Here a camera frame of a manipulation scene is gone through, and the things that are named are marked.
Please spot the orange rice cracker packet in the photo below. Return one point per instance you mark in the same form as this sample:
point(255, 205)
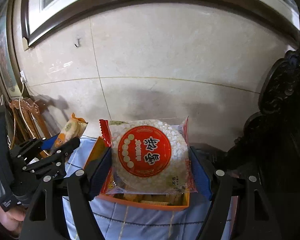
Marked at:
point(74, 128)

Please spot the orange cardboard box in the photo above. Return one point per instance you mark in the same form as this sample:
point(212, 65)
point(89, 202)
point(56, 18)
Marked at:
point(96, 151)

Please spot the red round cracker packet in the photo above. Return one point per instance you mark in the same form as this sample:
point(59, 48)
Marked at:
point(148, 156)

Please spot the wall power outlet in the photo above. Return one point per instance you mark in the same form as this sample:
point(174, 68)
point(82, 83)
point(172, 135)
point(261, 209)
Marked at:
point(22, 77)

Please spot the wooden chair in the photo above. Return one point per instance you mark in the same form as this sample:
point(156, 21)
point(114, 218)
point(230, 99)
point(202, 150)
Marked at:
point(28, 122)

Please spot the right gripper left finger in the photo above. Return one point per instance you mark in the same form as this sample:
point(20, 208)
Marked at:
point(45, 218)

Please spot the cracker packet black band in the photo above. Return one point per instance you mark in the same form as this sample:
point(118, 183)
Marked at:
point(152, 199)

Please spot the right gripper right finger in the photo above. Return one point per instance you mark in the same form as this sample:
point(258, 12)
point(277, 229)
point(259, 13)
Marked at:
point(241, 196)

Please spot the light blue tablecloth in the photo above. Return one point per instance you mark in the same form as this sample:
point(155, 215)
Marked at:
point(118, 221)

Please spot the person's left hand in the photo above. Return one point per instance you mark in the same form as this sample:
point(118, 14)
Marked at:
point(12, 220)

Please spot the dark carved wooden screen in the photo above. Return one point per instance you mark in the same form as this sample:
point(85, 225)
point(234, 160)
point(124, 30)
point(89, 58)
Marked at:
point(271, 143)

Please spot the red vase framed painting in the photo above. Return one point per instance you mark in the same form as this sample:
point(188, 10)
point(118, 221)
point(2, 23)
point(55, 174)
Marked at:
point(6, 70)

